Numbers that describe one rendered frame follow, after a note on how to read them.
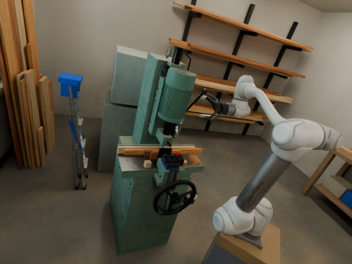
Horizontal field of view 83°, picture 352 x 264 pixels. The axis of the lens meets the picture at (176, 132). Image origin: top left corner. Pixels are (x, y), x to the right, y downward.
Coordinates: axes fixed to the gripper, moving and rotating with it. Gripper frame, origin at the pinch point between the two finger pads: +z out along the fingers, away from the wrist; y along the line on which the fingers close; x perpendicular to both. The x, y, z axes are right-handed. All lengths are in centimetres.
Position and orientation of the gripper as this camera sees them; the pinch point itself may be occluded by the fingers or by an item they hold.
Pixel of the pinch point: (200, 106)
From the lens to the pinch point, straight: 128.9
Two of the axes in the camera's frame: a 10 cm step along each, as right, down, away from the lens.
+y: -1.3, -9.4, 3.3
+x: 4.4, -3.5, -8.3
